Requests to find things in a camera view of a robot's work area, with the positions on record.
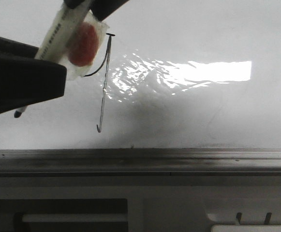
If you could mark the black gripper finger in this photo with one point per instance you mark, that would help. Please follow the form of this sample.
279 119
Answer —
25 80
77 10

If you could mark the red magnet taped to marker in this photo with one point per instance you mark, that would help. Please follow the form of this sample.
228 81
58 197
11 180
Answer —
83 46

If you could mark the white whiteboard marker pen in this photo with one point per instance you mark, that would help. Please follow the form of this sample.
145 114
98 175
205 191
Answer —
56 39

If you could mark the white whiteboard surface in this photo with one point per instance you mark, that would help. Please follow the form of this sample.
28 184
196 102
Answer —
183 73

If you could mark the aluminium whiteboard marker tray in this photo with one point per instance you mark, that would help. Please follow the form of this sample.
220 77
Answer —
139 161

